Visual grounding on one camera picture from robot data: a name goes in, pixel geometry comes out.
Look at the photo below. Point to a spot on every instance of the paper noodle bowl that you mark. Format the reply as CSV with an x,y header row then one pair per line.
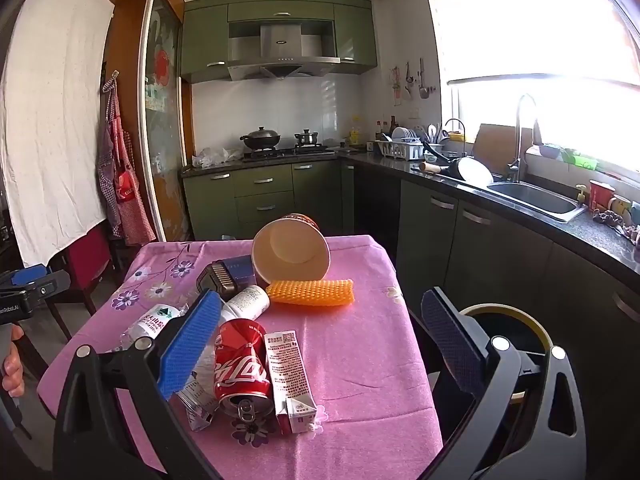
x,y
290,255

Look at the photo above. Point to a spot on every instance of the person's left hand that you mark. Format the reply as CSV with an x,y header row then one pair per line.
x,y
12,367

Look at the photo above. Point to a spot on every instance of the red soda can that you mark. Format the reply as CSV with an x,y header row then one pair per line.
x,y
240,362

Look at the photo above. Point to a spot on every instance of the white pill bottle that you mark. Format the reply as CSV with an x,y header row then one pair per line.
x,y
247,302

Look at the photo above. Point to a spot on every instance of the green upper cabinets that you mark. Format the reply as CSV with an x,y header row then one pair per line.
x,y
355,35

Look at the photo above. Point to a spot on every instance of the steel pot with lid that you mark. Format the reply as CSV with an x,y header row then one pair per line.
x,y
306,137

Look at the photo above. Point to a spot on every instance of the white dish rack with dishes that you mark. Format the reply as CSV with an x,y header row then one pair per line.
x,y
402,147

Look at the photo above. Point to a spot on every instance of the clear plastic bags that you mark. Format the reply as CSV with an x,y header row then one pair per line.
x,y
215,156

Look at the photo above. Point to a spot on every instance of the wooden rolling pin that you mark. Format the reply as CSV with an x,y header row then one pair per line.
x,y
430,167

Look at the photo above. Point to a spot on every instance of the red checked apron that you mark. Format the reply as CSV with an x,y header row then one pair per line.
x,y
125,180

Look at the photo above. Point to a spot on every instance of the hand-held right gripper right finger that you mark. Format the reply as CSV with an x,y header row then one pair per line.
x,y
450,340

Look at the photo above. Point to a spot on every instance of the pink floral tablecloth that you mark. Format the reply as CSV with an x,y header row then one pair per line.
x,y
350,360

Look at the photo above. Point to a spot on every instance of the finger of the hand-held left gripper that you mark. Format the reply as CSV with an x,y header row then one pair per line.
x,y
30,277

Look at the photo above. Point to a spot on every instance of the black gas stove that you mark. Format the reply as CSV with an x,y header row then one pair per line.
x,y
290,151

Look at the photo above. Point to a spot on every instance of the green base cabinets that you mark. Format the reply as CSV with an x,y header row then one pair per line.
x,y
260,200

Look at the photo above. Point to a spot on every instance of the red cushioned chair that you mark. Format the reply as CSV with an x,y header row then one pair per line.
x,y
87,260

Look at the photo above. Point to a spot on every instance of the black bin with yellow rim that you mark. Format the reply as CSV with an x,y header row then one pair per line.
x,y
505,322

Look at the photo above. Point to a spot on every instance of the small curved faucet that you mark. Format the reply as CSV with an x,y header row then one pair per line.
x,y
456,130

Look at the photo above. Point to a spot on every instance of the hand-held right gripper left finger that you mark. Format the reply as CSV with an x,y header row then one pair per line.
x,y
192,340

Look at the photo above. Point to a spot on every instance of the dark crumpled rag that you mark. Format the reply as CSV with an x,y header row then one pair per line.
x,y
612,220

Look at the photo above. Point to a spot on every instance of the steel range hood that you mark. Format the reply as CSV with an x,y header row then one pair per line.
x,y
282,45

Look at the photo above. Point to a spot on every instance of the white printed wrapper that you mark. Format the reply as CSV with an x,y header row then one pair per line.
x,y
197,405

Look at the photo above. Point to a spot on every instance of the white and yellow mug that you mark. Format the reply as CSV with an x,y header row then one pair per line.
x,y
619,205

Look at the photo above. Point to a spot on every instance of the steel sink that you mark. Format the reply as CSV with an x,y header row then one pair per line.
x,y
535,199

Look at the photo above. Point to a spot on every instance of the black wok with lid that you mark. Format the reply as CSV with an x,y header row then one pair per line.
x,y
261,138

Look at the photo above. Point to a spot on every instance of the blue cardboard box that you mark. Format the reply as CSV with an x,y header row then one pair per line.
x,y
239,270

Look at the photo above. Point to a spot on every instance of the sliding glass door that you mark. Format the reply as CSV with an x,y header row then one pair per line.
x,y
162,110

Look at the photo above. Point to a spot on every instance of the bright window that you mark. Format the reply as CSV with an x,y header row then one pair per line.
x,y
540,30

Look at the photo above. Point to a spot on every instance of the dark sauce bottles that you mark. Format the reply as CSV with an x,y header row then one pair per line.
x,y
385,129

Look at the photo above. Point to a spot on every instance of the black kitchen countertop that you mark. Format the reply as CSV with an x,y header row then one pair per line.
x,y
575,232

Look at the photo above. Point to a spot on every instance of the wooden cutting board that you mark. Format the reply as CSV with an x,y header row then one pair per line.
x,y
495,147

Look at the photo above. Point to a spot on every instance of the green item on sill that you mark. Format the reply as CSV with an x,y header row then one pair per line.
x,y
586,161

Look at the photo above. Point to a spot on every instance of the orange spiky roller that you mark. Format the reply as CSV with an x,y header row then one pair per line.
x,y
310,296

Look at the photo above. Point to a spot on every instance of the white and red milk carton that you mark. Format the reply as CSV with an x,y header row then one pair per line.
x,y
287,375

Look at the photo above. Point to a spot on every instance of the clear plastic water bottle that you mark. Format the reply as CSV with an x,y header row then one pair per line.
x,y
150,322

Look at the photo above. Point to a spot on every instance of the yellow oil bottle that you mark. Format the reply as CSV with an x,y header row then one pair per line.
x,y
355,132

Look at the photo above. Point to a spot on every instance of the small bowl on sill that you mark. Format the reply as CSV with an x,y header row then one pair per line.
x,y
551,150

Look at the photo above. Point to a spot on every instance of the tall steel faucet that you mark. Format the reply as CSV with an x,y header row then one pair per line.
x,y
519,130

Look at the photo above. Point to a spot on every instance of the white hanging cloth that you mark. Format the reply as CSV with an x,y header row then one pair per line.
x,y
55,110

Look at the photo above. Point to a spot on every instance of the black frying pan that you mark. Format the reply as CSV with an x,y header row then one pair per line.
x,y
472,170

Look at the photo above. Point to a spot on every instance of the hanging kitchen utensils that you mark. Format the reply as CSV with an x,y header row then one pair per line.
x,y
412,82

